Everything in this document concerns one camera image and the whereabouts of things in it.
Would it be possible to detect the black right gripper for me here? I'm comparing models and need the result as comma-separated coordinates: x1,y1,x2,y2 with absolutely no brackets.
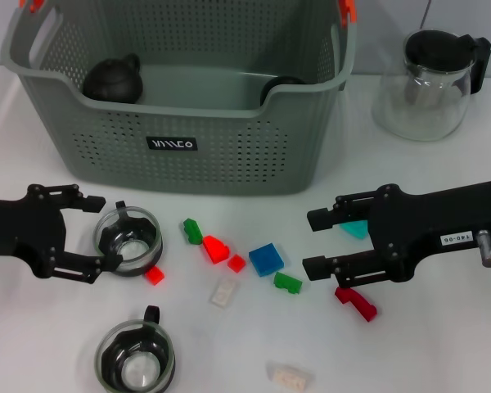
301,179,491,290

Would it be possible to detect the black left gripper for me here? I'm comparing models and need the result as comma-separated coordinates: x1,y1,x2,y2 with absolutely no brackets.
0,183,124,284

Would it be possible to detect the glass teacup with black holder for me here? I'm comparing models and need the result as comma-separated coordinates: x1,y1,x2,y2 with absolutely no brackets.
259,75,309,106
94,305,176,392
92,200,164,278

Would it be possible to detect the grey-green perforated storage bin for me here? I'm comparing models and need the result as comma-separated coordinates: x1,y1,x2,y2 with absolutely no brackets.
0,0,358,196

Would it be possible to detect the teal square plate brick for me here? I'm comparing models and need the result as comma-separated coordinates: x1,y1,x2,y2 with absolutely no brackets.
338,219,370,240

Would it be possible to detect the green toy brick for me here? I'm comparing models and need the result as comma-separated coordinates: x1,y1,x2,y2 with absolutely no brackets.
182,219,204,246
273,272,303,296

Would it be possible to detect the blue square plate brick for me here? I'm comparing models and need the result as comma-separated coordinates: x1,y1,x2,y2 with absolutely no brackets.
248,242,286,278

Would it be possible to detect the dark red curved brick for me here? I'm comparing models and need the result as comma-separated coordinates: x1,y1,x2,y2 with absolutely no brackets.
334,286,378,323

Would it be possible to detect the large red sloped brick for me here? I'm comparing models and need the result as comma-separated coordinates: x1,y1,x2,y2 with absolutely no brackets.
202,235,232,265

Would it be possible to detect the white flat plate brick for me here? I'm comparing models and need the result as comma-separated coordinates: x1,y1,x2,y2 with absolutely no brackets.
210,277,239,307

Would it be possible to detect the white long studded brick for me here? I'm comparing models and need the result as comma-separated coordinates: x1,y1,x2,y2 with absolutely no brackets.
266,360,314,390

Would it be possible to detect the black round teapot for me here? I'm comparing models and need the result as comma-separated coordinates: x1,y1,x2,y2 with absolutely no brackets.
82,52,144,103

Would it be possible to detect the glass pitcher with black lid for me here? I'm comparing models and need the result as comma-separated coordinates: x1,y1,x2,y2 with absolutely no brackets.
371,28,491,142

